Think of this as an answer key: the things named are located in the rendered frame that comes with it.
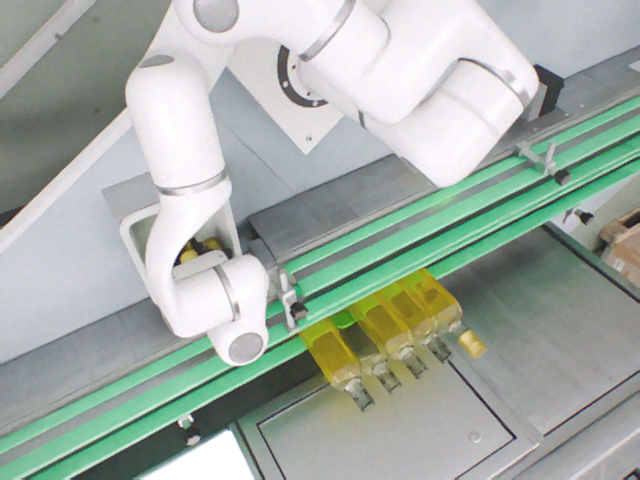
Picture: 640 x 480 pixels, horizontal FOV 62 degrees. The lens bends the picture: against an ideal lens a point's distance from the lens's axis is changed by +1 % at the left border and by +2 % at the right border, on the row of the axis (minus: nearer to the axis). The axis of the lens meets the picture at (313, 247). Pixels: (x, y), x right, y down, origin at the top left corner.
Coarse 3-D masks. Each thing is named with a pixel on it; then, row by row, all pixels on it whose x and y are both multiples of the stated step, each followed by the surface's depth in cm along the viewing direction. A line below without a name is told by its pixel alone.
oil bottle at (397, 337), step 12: (360, 300) 103; (372, 300) 103; (384, 300) 103; (360, 312) 102; (372, 312) 101; (384, 312) 101; (372, 324) 100; (384, 324) 99; (396, 324) 99; (384, 336) 98; (396, 336) 97; (408, 336) 97; (396, 348) 97; (408, 348) 97; (396, 360) 99
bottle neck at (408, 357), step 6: (402, 354) 97; (408, 354) 96; (414, 354) 97; (402, 360) 97; (408, 360) 96; (414, 360) 96; (420, 360) 96; (408, 366) 96; (414, 366) 95; (420, 366) 95; (426, 366) 95; (414, 372) 95; (420, 372) 95; (426, 372) 96
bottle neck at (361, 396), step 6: (354, 384) 93; (360, 384) 94; (348, 390) 94; (354, 390) 93; (360, 390) 93; (366, 390) 93; (354, 396) 93; (360, 396) 92; (366, 396) 92; (360, 402) 92; (366, 402) 91; (372, 402) 92; (360, 408) 92; (366, 408) 93
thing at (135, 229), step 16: (144, 208) 79; (224, 208) 87; (128, 224) 79; (144, 224) 89; (208, 224) 97; (224, 224) 91; (128, 240) 80; (144, 240) 91; (224, 240) 97; (144, 256) 93; (144, 272) 86
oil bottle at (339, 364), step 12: (324, 324) 100; (300, 336) 104; (312, 336) 99; (324, 336) 99; (336, 336) 99; (312, 348) 99; (324, 348) 97; (336, 348) 97; (348, 348) 97; (324, 360) 96; (336, 360) 95; (348, 360) 95; (324, 372) 98; (336, 372) 94; (348, 372) 94; (360, 372) 95; (336, 384) 95; (348, 384) 94
